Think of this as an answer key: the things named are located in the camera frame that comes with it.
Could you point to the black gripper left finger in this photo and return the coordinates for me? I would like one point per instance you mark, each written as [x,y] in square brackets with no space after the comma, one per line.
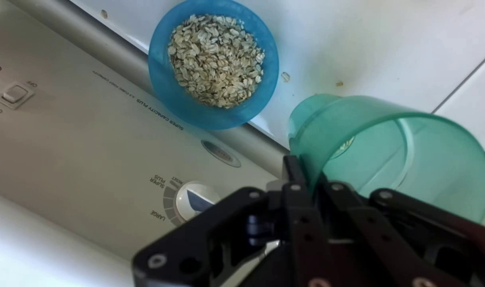
[274,237]

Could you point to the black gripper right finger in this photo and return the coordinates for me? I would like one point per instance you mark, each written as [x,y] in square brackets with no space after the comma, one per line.
[400,240]

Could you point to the teal green plastic cup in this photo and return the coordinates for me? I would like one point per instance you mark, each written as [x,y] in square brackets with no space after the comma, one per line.
[374,143]

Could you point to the white washing machine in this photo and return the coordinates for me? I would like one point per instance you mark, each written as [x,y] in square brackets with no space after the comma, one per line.
[87,146]

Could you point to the washer timer knob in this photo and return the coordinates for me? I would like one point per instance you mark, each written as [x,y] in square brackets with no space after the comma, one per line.
[186,200]

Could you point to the blue bowl with oats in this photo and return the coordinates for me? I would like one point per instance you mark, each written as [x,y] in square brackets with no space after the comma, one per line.
[213,62]

